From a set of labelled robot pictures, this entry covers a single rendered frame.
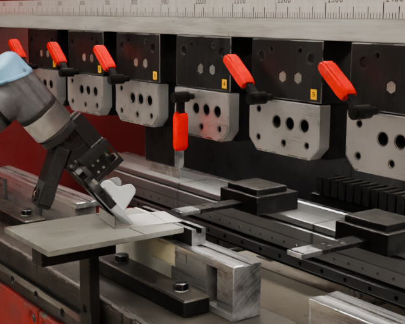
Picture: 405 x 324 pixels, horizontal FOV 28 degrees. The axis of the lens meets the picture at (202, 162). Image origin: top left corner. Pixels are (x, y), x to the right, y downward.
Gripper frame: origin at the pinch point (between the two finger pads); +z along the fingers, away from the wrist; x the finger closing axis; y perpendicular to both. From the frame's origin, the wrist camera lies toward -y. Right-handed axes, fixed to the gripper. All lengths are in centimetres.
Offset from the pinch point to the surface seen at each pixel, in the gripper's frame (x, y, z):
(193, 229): -9.5, 7.5, 7.5
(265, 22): -31.7, 31.5, -19.6
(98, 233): -5.3, -4.8, -2.8
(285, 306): 180, 50, 173
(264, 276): 223, 60, 181
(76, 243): -10.2, -9.0, -6.4
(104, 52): 9.4, 19.6, -21.9
